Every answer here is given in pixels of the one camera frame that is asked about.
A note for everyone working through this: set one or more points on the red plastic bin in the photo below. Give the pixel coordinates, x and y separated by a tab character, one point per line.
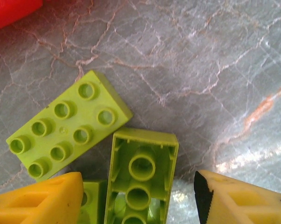
9	11

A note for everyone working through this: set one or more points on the green lego brick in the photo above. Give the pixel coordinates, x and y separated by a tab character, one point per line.
49	140
93	200
142	163

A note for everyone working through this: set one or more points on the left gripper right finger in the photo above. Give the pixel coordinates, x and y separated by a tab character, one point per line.
247	207

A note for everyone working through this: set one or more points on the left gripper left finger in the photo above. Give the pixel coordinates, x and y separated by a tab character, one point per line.
37	205

